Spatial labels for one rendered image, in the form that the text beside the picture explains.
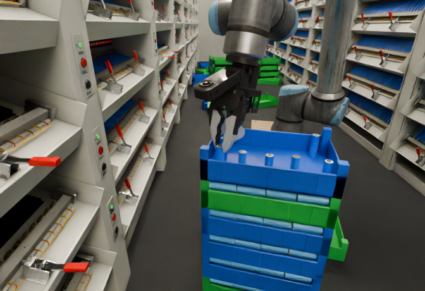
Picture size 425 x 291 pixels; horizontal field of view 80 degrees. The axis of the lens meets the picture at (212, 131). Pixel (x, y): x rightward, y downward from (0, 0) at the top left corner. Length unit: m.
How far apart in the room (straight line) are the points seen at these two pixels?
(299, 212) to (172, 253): 0.52
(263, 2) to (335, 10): 0.66
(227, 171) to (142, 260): 0.52
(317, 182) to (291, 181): 0.05
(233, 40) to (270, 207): 0.37
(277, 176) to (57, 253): 0.44
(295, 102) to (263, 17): 0.87
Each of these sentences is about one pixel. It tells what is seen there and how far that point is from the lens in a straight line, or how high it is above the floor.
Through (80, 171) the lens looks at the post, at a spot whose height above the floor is 0.44.
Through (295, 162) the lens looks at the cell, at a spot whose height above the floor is 0.46.
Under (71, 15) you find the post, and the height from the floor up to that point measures 0.74.
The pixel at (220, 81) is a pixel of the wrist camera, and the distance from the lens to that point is 0.50.
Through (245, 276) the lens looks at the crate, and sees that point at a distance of 0.77.
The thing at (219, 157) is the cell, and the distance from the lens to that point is 0.58.
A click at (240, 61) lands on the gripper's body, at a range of 0.54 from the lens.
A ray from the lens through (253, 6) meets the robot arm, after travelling 0.55.
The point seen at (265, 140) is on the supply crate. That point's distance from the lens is 0.73.
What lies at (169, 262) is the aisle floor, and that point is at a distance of 0.96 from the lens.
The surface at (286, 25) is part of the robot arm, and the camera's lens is 0.66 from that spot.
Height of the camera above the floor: 0.73
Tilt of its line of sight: 23 degrees down
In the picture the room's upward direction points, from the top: straight up
